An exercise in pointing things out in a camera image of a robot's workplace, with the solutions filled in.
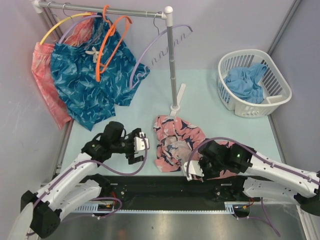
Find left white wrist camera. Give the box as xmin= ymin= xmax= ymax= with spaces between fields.
xmin=133 ymin=132 xmax=150 ymax=152

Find light blue garment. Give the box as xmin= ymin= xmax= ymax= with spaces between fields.
xmin=224 ymin=63 xmax=268 ymax=104

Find blue fish print shorts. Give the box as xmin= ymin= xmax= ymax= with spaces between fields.
xmin=50 ymin=18 xmax=150 ymax=131

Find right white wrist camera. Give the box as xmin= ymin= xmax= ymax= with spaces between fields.
xmin=182 ymin=160 xmax=204 ymax=182

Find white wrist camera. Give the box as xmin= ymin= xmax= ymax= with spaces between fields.
xmin=182 ymin=160 xmax=204 ymax=182
xmin=133 ymin=132 xmax=150 ymax=152

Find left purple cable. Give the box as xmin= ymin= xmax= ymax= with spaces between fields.
xmin=24 ymin=133 xmax=151 ymax=237

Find purple cable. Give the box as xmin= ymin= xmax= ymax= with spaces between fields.
xmin=24 ymin=133 xmax=151 ymax=237
xmin=186 ymin=136 xmax=320 ymax=237

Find empty lilac plastic hanger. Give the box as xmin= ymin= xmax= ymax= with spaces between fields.
xmin=129 ymin=11 xmax=195 ymax=90

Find white clothes rack stand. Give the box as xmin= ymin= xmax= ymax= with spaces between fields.
xmin=29 ymin=0 xmax=187 ymax=118

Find yellow plastic hanger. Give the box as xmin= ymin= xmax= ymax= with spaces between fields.
xmin=33 ymin=0 xmax=91 ymax=45

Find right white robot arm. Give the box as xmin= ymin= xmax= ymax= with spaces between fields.
xmin=197 ymin=138 xmax=320 ymax=216

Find pink shark print shorts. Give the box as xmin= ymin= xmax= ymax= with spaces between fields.
xmin=152 ymin=114 xmax=237 ymax=180

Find coral pink tie-dye shorts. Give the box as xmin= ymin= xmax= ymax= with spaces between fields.
xmin=31 ymin=19 xmax=94 ymax=130

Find white plastic laundry basket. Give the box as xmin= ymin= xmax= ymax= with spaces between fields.
xmin=217 ymin=49 xmax=292 ymax=118

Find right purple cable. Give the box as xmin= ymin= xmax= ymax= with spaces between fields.
xmin=186 ymin=136 xmax=320 ymax=237

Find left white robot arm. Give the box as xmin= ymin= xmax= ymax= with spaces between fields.
xmin=20 ymin=121 xmax=150 ymax=238

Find lilac hanger with blue shorts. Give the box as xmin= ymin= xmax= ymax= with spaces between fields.
xmin=58 ymin=14 xmax=103 ymax=44

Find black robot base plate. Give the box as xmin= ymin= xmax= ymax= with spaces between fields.
xmin=105 ymin=176 xmax=261 ymax=211

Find orange plastic hanger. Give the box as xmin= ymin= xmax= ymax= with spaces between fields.
xmin=95 ymin=4 xmax=133 ymax=83

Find white slotted cable duct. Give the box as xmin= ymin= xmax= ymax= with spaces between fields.
xmin=72 ymin=201 xmax=241 ymax=215

